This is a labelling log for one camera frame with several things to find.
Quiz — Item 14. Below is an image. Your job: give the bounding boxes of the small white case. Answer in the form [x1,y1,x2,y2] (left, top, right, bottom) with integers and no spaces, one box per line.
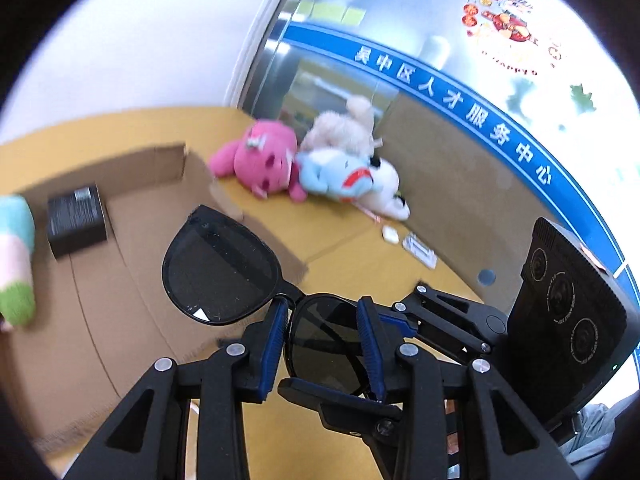
[382,226,400,245]

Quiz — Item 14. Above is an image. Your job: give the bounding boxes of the white dog plush toy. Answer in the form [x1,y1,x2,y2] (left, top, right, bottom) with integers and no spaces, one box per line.
[354,155,410,221]

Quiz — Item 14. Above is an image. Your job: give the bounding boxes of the brown cardboard box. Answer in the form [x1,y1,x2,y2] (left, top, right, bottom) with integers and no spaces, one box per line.
[1,144,307,453]

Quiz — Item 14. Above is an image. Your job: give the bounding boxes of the black sunglasses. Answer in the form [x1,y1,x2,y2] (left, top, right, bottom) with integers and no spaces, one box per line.
[162,205,390,402]

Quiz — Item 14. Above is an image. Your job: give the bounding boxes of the beige plush toy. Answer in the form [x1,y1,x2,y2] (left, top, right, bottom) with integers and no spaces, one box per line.
[299,96,383,159]

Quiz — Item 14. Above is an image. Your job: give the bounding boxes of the pink bear plush toy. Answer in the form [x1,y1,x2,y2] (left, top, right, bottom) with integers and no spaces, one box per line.
[207,119,307,203]

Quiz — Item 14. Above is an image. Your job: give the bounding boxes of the pastel pig plush toy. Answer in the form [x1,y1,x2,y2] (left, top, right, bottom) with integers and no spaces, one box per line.
[1,195,36,333]

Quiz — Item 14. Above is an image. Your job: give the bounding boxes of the light blue plush toy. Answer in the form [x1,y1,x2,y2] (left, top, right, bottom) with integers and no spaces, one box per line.
[295,148,382,203]

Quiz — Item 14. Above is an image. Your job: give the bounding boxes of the black camera box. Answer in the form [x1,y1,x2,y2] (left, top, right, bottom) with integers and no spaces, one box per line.
[496,217,639,430]

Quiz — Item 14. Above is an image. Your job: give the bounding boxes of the black product box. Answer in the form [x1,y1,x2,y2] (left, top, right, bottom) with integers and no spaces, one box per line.
[47,184,107,259]

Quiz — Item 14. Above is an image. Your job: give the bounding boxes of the grey sleeve forearm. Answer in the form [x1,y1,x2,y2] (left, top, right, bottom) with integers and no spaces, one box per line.
[559,392,639,479]

